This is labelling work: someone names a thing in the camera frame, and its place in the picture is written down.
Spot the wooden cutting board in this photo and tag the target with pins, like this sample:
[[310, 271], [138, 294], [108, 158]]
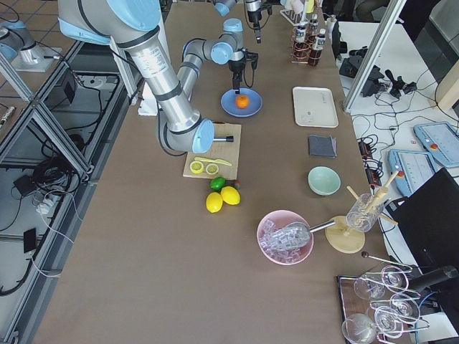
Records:
[[228, 151]]

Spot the mint green bowl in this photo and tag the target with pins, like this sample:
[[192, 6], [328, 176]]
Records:
[[323, 180]]

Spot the clear glass on stand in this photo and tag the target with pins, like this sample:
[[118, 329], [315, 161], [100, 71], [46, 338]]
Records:
[[362, 216]]

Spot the metal ice scoop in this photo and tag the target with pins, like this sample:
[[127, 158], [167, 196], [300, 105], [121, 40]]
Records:
[[300, 234]]

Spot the blue round plate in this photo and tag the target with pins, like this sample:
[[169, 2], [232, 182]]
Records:
[[229, 106]]

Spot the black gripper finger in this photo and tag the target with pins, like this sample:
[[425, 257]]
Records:
[[236, 85]]

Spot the lemon half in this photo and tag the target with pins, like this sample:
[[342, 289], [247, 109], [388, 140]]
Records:
[[212, 169], [196, 167]]

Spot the upper lemon half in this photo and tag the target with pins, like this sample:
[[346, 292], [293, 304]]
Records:
[[212, 169]]

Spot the black monitor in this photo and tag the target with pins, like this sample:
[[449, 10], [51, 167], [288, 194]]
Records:
[[428, 221]]

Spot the whole lemon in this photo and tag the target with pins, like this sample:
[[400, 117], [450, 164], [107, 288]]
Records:
[[230, 195], [214, 202]]

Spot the lower whole lemon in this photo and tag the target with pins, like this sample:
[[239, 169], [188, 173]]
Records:
[[214, 202]]

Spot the copper wire bottle rack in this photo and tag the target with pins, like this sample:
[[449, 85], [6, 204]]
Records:
[[305, 61]]

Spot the green lime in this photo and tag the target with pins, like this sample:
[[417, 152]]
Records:
[[216, 184]]

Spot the wooden cup stand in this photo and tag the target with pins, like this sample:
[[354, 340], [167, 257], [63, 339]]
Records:
[[347, 240]]

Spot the front tea bottle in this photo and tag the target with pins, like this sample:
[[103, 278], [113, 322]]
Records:
[[317, 47]]

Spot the upper whole lemon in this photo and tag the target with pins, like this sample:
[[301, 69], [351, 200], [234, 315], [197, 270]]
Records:
[[230, 195]]

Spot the orange mandarin fruit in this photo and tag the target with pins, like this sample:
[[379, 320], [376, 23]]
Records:
[[242, 101]]

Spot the left tea bottle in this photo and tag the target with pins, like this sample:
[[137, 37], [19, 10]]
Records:
[[313, 27]]

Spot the blue teach pendant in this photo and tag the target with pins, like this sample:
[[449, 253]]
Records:
[[441, 141], [415, 168]]

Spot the pink ice bowl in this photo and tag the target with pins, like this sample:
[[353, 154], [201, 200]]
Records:
[[271, 238]]

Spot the cream rabbit tray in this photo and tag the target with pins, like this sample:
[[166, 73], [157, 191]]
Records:
[[314, 107]]

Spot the steel muddler black tip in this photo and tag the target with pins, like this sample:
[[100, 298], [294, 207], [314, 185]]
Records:
[[229, 139]]

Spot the lower lemon half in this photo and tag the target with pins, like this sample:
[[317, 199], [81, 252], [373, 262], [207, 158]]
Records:
[[196, 167]]

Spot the yellow plastic knife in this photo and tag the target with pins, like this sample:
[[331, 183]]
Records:
[[211, 160]]

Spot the wine glass rack tray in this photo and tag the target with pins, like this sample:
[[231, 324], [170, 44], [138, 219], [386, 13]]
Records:
[[379, 306]]

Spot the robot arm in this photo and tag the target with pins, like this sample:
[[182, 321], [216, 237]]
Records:
[[257, 13], [135, 26]]

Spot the right tea bottle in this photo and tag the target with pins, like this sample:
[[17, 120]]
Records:
[[300, 46]]

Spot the tea bottle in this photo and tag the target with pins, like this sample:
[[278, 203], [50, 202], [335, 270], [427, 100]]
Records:
[[317, 47], [300, 46], [313, 27]]

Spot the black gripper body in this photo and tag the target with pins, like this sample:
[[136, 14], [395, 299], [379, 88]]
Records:
[[236, 67]]

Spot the grey folded cloth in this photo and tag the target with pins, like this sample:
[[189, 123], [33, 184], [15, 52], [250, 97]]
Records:
[[323, 146]]

